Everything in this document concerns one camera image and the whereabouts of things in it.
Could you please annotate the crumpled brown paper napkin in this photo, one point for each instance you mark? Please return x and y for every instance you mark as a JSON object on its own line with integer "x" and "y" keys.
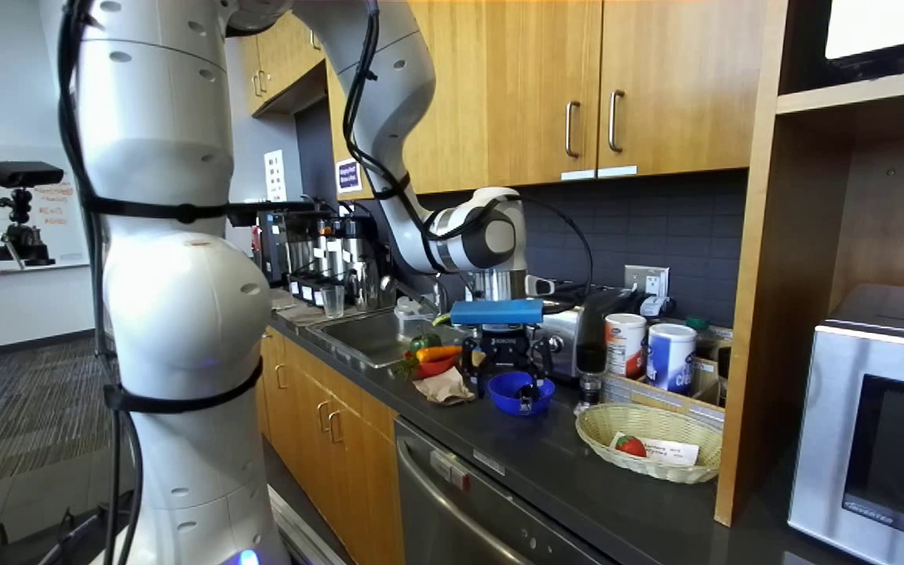
{"x": 445, "y": 388}

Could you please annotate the stainless steel microwave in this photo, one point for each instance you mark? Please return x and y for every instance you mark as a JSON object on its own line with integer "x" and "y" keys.
{"x": 848, "y": 475}

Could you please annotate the white wall outlet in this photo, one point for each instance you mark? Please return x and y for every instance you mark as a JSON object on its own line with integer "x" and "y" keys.
{"x": 653, "y": 281}

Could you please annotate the coffee machine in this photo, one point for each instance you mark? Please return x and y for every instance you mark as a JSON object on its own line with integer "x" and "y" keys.
{"x": 320, "y": 255}

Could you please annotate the purple wall sign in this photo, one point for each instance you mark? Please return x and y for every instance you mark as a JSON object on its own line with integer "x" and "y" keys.
{"x": 345, "y": 175}

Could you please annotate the black camera on tripod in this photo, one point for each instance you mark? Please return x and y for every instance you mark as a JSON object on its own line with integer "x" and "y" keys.
{"x": 24, "y": 235}

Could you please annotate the orange toy pepper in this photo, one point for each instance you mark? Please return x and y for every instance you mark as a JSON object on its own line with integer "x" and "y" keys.
{"x": 436, "y": 360}

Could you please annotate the stainless steel dishwasher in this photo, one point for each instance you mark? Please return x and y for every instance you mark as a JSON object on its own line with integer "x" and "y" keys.
{"x": 459, "y": 516}

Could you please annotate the small red object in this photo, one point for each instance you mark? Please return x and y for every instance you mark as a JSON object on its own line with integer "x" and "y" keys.
{"x": 632, "y": 445}

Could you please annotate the blue and white canister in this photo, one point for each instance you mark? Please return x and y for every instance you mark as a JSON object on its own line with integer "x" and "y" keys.
{"x": 669, "y": 355}

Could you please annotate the silver four-slot toaster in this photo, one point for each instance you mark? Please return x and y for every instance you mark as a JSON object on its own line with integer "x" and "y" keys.
{"x": 564, "y": 328}

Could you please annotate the woven wicker basket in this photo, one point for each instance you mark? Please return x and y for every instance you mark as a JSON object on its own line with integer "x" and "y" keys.
{"x": 599, "y": 426}

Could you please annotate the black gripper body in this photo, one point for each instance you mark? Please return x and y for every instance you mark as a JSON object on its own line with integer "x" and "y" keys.
{"x": 492, "y": 353}

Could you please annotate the white handwritten note card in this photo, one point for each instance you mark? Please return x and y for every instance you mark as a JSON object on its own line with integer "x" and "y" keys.
{"x": 665, "y": 451}

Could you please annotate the stainless steel sink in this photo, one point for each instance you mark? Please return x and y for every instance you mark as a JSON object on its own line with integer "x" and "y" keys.
{"x": 368, "y": 339}

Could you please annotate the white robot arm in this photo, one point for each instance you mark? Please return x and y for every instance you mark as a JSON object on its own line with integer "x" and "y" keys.
{"x": 144, "y": 129}

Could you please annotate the red and white canister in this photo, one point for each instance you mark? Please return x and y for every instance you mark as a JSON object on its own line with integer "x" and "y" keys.
{"x": 627, "y": 344}

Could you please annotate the black metal spoon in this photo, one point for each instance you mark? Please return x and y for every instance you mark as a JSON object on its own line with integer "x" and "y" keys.
{"x": 528, "y": 400}

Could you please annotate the blue plastic bowl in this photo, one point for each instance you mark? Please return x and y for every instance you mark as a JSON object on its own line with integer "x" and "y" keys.
{"x": 499, "y": 389}

